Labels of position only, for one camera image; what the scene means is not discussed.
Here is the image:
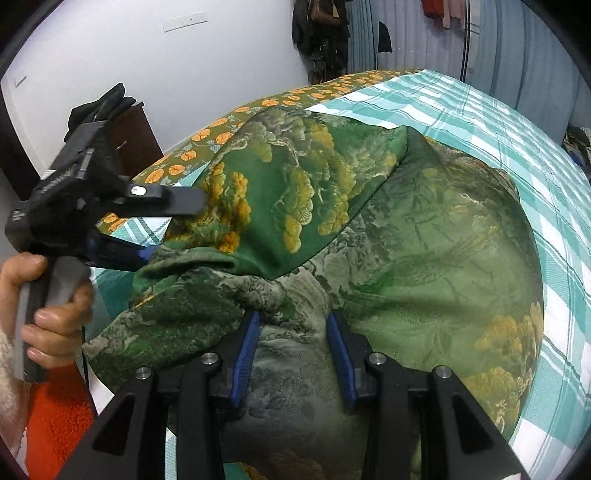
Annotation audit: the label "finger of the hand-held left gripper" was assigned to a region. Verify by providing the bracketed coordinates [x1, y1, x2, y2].
[88, 228, 158, 274]
[115, 178, 207, 219]

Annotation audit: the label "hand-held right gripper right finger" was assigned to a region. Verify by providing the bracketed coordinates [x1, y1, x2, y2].
[325, 310, 532, 480]

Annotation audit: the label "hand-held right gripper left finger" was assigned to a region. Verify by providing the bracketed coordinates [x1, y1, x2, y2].
[58, 310, 262, 480]

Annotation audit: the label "green landscape print garment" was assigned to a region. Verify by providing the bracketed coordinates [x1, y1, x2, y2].
[83, 108, 546, 480]

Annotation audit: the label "pile of mixed clothes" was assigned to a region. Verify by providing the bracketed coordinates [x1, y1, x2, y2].
[561, 124, 591, 168]

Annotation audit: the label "person's left hand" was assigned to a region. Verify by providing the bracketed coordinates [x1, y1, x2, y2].
[0, 254, 96, 371]

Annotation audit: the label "dark wooden cabinet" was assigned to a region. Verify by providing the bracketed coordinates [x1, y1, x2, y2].
[106, 102, 165, 179]

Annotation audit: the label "orange floral green bedsheet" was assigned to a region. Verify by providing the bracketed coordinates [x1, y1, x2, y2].
[99, 69, 423, 232]

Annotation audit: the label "black cloth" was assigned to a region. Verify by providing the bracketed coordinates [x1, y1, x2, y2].
[68, 83, 138, 140]

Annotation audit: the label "person's orange garment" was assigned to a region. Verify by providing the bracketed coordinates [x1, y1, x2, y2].
[25, 360, 96, 480]

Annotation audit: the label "teal white checked blanket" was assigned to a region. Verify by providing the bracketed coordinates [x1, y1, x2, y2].
[88, 68, 591, 480]

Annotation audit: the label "red orange hanging garment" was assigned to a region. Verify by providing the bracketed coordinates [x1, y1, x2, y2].
[420, 0, 468, 29]

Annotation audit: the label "blue grey curtain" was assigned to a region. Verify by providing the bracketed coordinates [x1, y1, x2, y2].
[466, 0, 574, 118]

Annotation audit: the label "dark clothes hanging on wall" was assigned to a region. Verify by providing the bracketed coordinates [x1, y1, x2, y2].
[292, 0, 352, 85]

